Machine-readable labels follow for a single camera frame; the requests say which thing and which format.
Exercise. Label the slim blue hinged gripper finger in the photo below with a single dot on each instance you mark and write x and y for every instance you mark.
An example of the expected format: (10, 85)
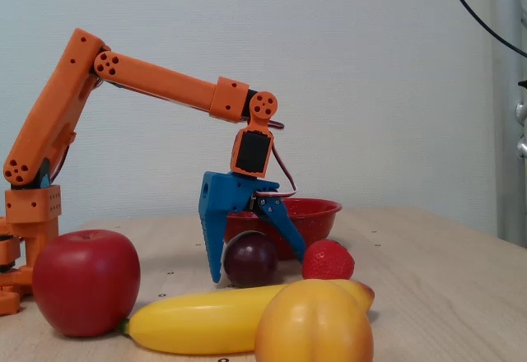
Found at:
(276, 214)

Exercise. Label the blue gripper body with servo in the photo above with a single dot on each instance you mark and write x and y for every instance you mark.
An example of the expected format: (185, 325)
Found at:
(230, 191)

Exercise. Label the red speckled bowl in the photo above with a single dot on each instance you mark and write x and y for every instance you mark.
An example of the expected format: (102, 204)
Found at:
(313, 218)

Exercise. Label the red apple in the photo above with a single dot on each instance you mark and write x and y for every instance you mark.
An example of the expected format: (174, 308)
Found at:
(86, 284)

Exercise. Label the yellow banana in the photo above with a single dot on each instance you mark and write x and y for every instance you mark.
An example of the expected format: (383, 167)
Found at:
(197, 321)

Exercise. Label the silver clamp knobs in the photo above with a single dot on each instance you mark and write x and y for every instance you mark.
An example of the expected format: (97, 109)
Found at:
(522, 111)

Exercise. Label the grey metal pole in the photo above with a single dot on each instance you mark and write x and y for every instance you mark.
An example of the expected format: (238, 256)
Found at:
(504, 152)

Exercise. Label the wide blue serrated gripper finger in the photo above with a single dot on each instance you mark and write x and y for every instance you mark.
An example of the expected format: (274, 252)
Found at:
(214, 242)

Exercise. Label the yellow orange peach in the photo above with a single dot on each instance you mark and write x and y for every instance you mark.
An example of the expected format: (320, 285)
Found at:
(315, 325)

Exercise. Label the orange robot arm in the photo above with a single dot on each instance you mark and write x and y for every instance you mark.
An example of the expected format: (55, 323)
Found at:
(164, 82)

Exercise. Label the red strawberry with green leaves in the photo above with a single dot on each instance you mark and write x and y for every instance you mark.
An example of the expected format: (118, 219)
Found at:
(327, 261)

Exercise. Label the orange robot base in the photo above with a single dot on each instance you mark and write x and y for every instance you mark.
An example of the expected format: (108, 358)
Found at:
(35, 230)

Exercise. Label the dark purple plum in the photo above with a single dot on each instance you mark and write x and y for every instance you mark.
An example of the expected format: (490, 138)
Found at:
(251, 261)

